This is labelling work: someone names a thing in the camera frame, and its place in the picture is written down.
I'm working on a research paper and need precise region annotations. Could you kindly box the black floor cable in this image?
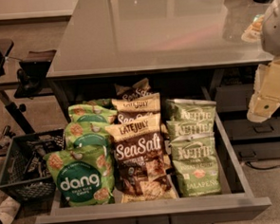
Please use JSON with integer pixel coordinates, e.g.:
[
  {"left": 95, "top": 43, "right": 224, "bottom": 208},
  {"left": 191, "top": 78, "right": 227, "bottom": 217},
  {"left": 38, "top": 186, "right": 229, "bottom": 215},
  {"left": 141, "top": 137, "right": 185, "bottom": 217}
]
[{"left": 244, "top": 159, "right": 280, "bottom": 172}]

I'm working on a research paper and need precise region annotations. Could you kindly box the grey counter cabinet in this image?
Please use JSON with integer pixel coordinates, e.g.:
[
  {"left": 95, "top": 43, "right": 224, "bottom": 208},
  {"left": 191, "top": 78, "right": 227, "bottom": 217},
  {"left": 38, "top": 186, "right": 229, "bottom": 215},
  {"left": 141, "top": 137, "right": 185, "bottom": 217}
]
[{"left": 47, "top": 0, "right": 280, "bottom": 160}]

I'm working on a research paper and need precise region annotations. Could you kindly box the rear green kettle bag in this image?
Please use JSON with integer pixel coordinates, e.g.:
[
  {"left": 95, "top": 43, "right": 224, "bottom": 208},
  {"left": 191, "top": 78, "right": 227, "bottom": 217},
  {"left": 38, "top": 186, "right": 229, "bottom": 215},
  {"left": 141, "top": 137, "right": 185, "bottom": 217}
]
[{"left": 166, "top": 99, "right": 216, "bottom": 121}]

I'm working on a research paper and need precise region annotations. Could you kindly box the green dang bag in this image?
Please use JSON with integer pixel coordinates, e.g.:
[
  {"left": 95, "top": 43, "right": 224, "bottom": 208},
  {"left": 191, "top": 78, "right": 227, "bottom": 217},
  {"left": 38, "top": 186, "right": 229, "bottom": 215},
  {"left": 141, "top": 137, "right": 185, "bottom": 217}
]
[
  {"left": 43, "top": 145, "right": 115, "bottom": 207},
  {"left": 68, "top": 103, "right": 118, "bottom": 124},
  {"left": 65, "top": 121, "right": 110, "bottom": 149}
]

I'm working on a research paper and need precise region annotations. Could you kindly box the open grey top drawer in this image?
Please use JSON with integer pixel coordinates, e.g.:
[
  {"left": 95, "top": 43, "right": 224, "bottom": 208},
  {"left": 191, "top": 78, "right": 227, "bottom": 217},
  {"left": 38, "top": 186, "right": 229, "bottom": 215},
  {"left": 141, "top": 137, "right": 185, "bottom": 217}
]
[{"left": 27, "top": 83, "right": 273, "bottom": 224}]

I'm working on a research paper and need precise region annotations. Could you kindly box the black plastic crate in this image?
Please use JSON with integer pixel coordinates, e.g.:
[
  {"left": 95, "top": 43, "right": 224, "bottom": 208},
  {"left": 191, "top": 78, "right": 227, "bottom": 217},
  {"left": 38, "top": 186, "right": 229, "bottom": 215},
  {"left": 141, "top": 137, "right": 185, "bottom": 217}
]
[{"left": 0, "top": 129, "right": 65, "bottom": 203}]

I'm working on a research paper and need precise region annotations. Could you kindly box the rear green dang bag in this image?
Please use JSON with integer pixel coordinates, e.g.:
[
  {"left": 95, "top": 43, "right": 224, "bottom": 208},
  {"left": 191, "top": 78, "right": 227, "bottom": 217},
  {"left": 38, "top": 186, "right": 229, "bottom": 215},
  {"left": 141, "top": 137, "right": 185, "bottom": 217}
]
[{"left": 68, "top": 103, "right": 118, "bottom": 124}]

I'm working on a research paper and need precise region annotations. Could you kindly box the middle green kettle bag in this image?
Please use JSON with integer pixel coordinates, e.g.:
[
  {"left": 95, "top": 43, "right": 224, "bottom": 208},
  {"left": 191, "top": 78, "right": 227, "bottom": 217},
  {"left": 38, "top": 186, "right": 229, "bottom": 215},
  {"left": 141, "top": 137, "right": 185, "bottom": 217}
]
[{"left": 166, "top": 121, "right": 214, "bottom": 140}]

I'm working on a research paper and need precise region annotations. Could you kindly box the middle green dang bag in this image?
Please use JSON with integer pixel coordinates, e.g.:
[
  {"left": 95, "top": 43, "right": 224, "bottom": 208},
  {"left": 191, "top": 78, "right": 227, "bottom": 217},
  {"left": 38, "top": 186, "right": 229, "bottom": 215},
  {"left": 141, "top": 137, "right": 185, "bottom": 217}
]
[{"left": 65, "top": 121, "right": 110, "bottom": 149}]

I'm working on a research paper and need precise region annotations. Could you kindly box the brown sea salt bag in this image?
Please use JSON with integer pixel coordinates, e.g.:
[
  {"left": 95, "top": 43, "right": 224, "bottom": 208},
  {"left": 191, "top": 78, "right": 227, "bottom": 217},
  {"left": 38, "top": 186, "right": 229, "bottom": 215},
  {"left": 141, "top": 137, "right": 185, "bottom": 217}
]
[
  {"left": 112, "top": 93, "right": 160, "bottom": 123},
  {"left": 105, "top": 114, "right": 177, "bottom": 203},
  {"left": 115, "top": 78, "right": 152, "bottom": 102}
]

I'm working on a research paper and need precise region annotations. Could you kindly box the front green kettle jalapeno bag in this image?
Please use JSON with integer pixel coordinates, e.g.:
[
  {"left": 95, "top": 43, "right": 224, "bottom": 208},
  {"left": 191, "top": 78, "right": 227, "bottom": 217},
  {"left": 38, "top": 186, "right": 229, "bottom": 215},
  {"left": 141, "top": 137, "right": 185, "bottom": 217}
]
[{"left": 170, "top": 132, "right": 222, "bottom": 197}]

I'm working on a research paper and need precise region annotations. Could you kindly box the black stool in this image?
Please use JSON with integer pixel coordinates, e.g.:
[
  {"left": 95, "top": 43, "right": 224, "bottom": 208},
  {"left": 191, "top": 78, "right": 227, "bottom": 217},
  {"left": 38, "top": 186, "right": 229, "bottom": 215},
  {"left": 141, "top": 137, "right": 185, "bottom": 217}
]
[{"left": 14, "top": 49, "right": 56, "bottom": 99}]

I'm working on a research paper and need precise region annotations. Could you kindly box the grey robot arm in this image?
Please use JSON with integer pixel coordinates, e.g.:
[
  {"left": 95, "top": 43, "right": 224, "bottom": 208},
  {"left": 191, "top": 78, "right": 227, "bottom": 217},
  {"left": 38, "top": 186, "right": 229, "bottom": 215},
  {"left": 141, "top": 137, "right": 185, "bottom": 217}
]
[{"left": 247, "top": 0, "right": 280, "bottom": 123}]

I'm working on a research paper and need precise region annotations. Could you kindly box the front green dang bag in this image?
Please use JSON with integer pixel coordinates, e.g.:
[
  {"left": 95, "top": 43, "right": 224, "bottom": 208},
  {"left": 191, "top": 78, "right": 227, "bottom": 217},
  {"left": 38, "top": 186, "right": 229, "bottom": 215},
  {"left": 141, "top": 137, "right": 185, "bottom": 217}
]
[{"left": 43, "top": 145, "right": 115, "bottom": 207}]

